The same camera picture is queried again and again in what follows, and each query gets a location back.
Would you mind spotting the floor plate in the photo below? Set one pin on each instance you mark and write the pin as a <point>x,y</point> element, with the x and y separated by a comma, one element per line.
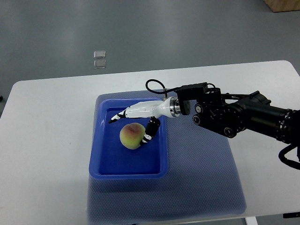
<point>99,54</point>
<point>100,63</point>

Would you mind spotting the green red peach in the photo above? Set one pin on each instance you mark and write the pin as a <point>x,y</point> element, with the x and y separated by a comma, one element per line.
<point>131,135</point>

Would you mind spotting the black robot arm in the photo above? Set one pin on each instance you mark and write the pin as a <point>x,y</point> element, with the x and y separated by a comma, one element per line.
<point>225,114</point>

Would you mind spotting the black bracket under table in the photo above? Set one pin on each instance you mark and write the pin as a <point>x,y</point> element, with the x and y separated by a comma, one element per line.
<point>291,215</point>

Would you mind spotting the white robotic hand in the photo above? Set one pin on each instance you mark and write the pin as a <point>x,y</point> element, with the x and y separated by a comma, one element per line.
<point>148,109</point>

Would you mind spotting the lower floor plate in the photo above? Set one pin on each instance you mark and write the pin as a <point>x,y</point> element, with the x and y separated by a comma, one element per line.
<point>100,63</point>

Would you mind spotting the blue plastic tray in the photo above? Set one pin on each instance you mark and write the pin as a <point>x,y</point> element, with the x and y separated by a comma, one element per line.
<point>117,153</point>

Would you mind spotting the white table leg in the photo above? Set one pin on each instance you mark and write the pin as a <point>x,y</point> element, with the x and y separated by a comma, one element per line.
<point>251,221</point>

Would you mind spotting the blue grey mesh mat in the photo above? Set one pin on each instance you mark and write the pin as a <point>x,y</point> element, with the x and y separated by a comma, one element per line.
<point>185,172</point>

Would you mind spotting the upper floor plate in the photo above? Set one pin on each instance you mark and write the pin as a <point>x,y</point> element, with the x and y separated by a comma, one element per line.
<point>99,54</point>

